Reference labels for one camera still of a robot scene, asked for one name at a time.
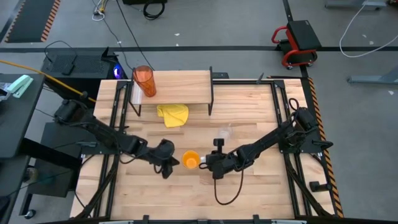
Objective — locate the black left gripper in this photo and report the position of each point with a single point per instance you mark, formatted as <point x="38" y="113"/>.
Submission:
<point x="161" y="152"/>

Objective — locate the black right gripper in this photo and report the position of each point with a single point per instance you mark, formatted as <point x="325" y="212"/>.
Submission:
<point x="219" y="163"/>

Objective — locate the white mug with yellow inside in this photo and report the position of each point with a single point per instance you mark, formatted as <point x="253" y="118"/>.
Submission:
<point x="190" y="160"/>

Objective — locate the clear glass cup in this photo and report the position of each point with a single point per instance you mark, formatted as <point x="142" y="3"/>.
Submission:
<point x="225" y="133"/>

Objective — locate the orange ribbed plastic tumbler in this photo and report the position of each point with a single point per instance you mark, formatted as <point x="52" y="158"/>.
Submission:
<point x="144" y="81"/>

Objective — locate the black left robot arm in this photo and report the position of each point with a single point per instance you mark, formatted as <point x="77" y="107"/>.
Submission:
<point x="93" y="126"/>

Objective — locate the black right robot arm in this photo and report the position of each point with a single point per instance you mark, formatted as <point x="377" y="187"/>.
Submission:
<point x="270" y="140"/>

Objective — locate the wooden shelf with black legs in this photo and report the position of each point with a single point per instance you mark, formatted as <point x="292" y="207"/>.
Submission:
<point x="183" y="87"/>

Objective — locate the yellow cloth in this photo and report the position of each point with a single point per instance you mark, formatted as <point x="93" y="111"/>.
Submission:
<point x="172" y="115"/>

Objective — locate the black power strip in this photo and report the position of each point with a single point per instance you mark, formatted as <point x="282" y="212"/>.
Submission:
<point x="221" y="75"/>

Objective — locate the thin black rod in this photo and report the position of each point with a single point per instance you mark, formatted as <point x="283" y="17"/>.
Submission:
<point x="283" y="76"/>

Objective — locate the black clamp knob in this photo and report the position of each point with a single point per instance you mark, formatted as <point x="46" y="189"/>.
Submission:
<point x="317" y="186"/>

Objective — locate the black equipment cart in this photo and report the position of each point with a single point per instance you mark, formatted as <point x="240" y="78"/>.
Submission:
<point x="56" y="174"/>

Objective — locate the black orange hazard stripe tape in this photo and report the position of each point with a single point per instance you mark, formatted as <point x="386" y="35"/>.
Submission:
<point x="329" y="168"/>

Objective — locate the black computer tower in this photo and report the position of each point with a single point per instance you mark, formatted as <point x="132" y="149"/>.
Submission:
<point x="87" y="67"/>

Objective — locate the tape roll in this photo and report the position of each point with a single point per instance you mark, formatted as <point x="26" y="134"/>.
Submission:
<point x="31" y="175"/>

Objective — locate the red and black rolling stool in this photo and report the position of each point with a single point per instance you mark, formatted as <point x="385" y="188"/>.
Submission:
<point x="303" y="35"/>

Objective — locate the black side desk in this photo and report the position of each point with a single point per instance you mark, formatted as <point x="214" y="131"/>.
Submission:
<point x="18" y="124"/>

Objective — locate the mint green stapler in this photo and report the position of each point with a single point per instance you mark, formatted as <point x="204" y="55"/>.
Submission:
<point x="20" y="85"/>

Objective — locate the clear plastic item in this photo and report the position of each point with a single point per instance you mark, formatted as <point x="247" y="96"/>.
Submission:
<point x="3" y="93"/>

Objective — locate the grey stand foot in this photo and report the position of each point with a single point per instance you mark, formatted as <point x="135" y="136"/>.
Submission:
<point x="354" y="3"/>
<point x="373" y="79"/>

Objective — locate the black mat with hazard stripes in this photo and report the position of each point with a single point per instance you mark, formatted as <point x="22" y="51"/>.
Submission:
<point x="31" y="18"/>

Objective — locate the black metal table frame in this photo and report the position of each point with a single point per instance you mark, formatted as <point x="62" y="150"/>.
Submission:
<point x="242" y="82"/>

